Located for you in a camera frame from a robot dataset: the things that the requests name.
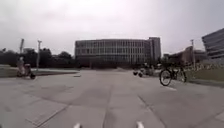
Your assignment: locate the low brown building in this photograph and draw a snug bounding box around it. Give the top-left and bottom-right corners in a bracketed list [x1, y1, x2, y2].
[162, 45, 207, 67]

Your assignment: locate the row of dark trees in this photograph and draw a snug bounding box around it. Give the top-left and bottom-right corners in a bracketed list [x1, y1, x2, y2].
[0, 47, 76, 69]

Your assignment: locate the black bicycle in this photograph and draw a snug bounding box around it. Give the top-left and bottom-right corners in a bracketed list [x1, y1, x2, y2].
[158, 65, 188, 87]

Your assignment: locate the person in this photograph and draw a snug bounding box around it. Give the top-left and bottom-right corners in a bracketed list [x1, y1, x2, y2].
[16, 56, 36, 80]

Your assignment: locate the thin lamp pole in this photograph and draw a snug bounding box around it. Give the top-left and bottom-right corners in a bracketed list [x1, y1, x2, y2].
[189, 39, 197, 70]

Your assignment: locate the grass strip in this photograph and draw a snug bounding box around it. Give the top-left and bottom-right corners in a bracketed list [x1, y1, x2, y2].
[185, 67, 224, 83]

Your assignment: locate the pale lamp pole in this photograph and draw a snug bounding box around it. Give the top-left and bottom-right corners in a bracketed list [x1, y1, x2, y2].
[35, 39, 43, 75]

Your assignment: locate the grey slatted building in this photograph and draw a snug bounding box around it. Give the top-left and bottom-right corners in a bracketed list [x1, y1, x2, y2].
[201, 27, 224, 65]

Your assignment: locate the large grey glass-fronted building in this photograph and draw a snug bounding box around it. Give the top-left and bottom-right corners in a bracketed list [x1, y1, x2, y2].
[74, 36, 162, 70]

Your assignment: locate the grey paved plaza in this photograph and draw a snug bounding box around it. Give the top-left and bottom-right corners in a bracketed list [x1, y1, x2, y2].
[0, 68, 224, 128]

